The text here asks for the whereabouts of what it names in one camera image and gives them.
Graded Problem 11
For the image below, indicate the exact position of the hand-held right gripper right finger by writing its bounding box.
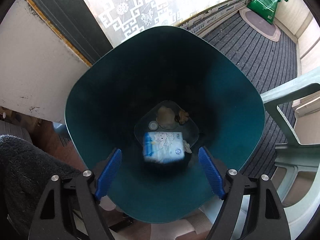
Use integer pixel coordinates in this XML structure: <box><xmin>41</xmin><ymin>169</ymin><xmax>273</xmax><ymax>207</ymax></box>
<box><xmin>198</xmin><ymin>146</ymin><xmax>292</xmax><ymax>240</ymax></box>

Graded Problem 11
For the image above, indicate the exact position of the dark fuzzy clothing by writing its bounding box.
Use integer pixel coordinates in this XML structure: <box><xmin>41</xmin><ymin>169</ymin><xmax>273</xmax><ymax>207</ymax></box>
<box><xmin>0</xmin><ymin>134</ymin><xmax>84</xmax><ymax>240</ymax></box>

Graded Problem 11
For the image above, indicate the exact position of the grey striped floor mat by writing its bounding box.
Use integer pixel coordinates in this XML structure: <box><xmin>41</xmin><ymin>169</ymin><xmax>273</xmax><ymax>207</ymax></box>
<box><xmin>200</xmin><ymin>12</ymin><xmax>299</xmax><ymax>178</ymax></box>

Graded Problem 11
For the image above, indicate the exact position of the blue white tissue pack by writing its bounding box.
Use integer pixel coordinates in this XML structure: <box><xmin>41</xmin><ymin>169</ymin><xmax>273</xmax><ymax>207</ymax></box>
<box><xmin>142</xmin><ymin>131</ymin><xmax>186</xmax><ymax>163</ymax></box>

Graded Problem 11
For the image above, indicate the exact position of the oval purple door mat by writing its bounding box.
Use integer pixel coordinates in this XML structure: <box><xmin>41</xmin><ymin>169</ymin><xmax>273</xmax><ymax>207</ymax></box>
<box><xmin>239</xmin><ymin>7</ymin><xmax>282</xmax><ymax>43</ymax></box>

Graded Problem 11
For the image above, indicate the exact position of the tan paper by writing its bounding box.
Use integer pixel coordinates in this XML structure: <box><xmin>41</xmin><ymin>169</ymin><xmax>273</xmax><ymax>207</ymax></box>
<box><xmin>156</xmin><ymin>106</ymin><xmax>177</xmax><ymax>128</ymax></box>

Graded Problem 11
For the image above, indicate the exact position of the blue plastic stool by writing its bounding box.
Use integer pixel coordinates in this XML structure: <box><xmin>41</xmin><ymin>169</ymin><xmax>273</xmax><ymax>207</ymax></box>
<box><xmin>52</xmin><ymin>121</ymin><xmax>68</xmax><ymax>136</ymax></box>

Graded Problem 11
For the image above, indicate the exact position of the tan peel piece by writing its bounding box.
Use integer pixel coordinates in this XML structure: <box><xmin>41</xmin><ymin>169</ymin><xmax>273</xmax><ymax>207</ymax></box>
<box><xmin>174</xmin><ymin>110</ymin><xmax>190</xmax><ymax>126</ymax></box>

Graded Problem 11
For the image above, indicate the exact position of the teal plastic bin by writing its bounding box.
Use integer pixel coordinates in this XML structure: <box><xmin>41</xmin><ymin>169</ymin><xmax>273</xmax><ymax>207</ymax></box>
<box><xmin>64</xmin><ymin>26</ymin><xmax>265</xmax><ymax>224</ymax></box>

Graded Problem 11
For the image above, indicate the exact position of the green rice bag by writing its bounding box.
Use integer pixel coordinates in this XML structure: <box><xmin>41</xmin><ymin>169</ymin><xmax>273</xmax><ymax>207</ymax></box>
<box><xmin>247</xmin><ymin>0</ymin><xmax>289</xmax><ymax>25</ymax></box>

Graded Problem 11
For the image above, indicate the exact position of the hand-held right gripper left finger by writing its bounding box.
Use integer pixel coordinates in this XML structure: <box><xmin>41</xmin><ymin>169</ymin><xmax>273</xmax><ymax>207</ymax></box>
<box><xmin>28</xmin><ymin>149</ymin><xmax>122</xmax><ymax>240</ymax></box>

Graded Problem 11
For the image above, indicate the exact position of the patterned glass sliding door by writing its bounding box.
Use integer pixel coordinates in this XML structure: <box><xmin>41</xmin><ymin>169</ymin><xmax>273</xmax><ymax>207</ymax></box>
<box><xmin>25</xmin><ymin>0</ymin><xmax>250</xmax><ymax>67</ymax></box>

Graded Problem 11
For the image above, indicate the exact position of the white tissue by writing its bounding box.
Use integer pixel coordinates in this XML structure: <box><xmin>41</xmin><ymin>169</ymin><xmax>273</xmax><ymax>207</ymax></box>
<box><xmin>182</xmin><ymin>140</ymin><xmax>193</xmax><ymax>154</ymax></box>

